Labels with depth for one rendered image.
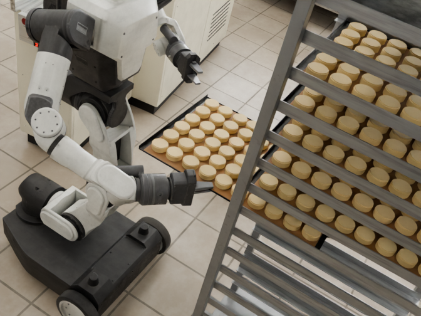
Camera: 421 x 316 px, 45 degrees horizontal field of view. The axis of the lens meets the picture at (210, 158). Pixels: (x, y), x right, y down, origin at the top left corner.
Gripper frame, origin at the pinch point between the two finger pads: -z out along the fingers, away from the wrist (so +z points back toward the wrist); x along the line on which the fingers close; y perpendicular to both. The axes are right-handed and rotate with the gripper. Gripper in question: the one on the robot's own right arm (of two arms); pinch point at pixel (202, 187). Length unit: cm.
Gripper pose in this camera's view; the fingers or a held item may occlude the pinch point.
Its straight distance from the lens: 144.6
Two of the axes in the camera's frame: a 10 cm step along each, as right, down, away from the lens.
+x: 1.9, -7.5, -6.4
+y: -2.4, -6.7, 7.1
